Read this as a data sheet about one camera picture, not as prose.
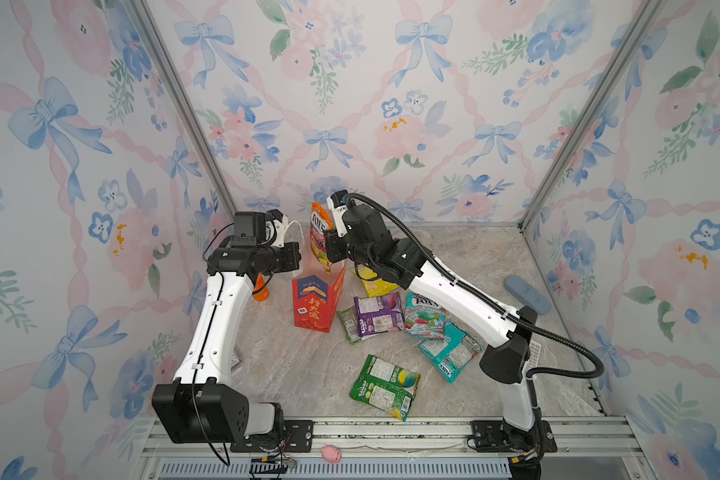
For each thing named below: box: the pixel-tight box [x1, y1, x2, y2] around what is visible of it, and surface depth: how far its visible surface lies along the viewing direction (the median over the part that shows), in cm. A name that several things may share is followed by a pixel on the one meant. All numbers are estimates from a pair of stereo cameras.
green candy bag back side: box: [350, 354, 421, 422], surface depth 81 cm
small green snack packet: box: [338, 306, 363, 345], surface depth 94 cm
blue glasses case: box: [504, 275, 552, 315], surface depth 100 cm
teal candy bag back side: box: [418, 321, 485, 384], surface depth 87 cm
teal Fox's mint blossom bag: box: [404, 292, 445, 341], surface depth 92 cm
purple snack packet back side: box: [354, 291, 405, 337], surface depth 94 cm
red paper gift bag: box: [292, 261, 347, 333], surface depth 79 cm
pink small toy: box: [321, 445, 342, 463], surface depth 72 cm
